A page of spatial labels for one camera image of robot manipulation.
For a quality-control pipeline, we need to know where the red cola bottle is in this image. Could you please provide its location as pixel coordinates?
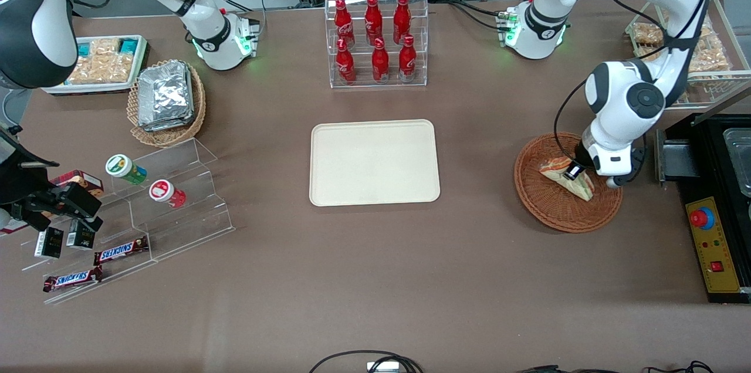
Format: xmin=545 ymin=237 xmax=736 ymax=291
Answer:
xmin=365 ymin=0 xmax=383 ymax=45
xmin=393 ymin=0 xmax=411 ymax=44
xmin=399 ymin=35 xmax=417 ymax=82
xmin=334 ymin=0 xmax=354 ymax=48
xmin=372 ymin=38 xmax=390 ymax=83
xmin=336 ymin=39 xmax=356 ymax=85

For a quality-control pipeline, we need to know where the clear acrylic bottle rack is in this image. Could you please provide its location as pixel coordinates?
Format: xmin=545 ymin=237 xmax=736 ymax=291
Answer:
xmin=324 ymin=0 xmax=429 ymax=90

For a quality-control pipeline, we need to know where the light frame wire rack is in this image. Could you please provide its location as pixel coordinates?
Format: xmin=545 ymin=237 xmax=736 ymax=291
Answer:
xmin=624 ymin=0 xmax=751 ymax=111

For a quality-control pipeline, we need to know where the clear acrylic stepped shelf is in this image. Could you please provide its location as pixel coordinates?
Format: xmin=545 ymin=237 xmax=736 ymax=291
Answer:
xmin=21 ymin=137 xmax=236 ymax=306

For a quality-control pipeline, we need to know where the brown table mat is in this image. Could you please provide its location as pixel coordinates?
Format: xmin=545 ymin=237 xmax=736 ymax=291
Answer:
xmin=0 ymin=0 xmax=751 ymax=373

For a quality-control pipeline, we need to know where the black looped hub cable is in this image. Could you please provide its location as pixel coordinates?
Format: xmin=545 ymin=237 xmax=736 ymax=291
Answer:
xmin=309 ymin=351 xmax=424 ymax=373

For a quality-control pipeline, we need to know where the red can white lid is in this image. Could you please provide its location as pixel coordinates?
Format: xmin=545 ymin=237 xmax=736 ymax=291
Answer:
xmin=148 ymin=179 xmax=187 ymax=209

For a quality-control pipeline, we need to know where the green can white lid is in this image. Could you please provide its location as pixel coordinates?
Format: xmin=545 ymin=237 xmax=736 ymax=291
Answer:
xmin=105 ymin=154 xmax=148 ymax=186

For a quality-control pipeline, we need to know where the white plastic bin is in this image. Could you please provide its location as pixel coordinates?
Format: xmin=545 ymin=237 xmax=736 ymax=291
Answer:
xmin=42 ymin=35 xmax=148 ymax=96

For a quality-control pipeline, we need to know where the small black box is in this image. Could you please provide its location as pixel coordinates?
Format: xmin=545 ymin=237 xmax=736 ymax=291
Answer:
xmin=33 ymin=226 xmax=65 ymax=260
xmin=66 ymin=221 xmax=96 ymax=250

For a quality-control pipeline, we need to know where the grey metal bracket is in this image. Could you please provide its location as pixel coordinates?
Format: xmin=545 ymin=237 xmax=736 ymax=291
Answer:
xmin=654 ymin=128 xmax=700 ymax=184

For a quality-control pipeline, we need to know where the round brown wicker basket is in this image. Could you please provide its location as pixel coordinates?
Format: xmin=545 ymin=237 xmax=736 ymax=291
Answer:
xmin=514 ymin=132 xmax=624 ymax=234

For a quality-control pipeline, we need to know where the black table edge cable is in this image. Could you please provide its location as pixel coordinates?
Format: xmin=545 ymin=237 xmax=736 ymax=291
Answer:
xmin=516 ymin=361 xmax=715 ymax=373

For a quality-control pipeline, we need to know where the red emergency stop button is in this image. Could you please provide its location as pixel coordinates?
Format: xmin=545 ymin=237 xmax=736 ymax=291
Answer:
xmin=689 ymin=207 xmax=716 ymax=231

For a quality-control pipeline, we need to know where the clear bread pack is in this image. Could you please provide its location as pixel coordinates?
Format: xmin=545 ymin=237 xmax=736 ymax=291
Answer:
xmin=629 ymin=20 xmax=669 ymax=60
xmin=686 ymin=12 xmax=731 ymax=74

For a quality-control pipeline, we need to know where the oval tan wicker basket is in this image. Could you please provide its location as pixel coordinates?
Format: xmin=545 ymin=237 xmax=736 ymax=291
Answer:
xmin=127 ymin=59 xmax=207 ymax=148

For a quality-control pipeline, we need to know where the triangle sandwich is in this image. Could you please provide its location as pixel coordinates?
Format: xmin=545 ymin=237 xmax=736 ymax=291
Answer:
xmin=539 ymin=156 xmax=595 ymax=202

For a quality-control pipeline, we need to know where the Snickers chocolate bar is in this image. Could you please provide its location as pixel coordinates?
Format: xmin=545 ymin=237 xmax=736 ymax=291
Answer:
xmin=42 ymin=266 xmax=104 ymax=293
xmin=94 ymin=236 xmax=149 ymax=266

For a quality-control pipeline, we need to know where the beige rectangular tray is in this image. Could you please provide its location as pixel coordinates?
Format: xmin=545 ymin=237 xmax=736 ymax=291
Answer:
xmin=309 ymin=119 xmax=441 ymax=208

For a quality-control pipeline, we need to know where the silver foil pack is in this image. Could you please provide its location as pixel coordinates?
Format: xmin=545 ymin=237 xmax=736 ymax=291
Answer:
xmin=141 ymin=114 xmax=195 ymax=133
xmin=138 ymin=62 xmax=194 ymax=127

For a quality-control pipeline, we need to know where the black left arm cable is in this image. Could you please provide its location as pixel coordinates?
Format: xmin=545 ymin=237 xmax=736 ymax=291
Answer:
xmin=553 ymin=0 xmax=719 ymax=154

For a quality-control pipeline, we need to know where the clear cracker pack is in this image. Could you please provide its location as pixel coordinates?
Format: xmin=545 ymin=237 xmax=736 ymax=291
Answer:
xmin=88 ymin=38 xmax=122 ymax=58
xmin=66 ymin=53 xmax=134 ymax=85

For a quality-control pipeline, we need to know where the yellow control panel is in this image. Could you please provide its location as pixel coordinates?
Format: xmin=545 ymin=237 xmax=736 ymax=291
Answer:
xmin=685 ymin=196 xmax=741 ymax=294

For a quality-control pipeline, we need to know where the brown red snack box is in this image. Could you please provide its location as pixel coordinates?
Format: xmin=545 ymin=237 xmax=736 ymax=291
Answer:
xmin=50 ymin=169 xmax=105 ymax=198

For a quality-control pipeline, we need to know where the black machine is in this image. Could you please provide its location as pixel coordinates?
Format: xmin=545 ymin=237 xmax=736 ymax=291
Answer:
xmin=654 ymin=112 xmax=751 ymax=304

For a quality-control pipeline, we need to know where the steel pan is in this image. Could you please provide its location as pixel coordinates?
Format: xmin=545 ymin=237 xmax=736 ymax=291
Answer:
xmin=723 ymin=127 xmax=751 ymax=198

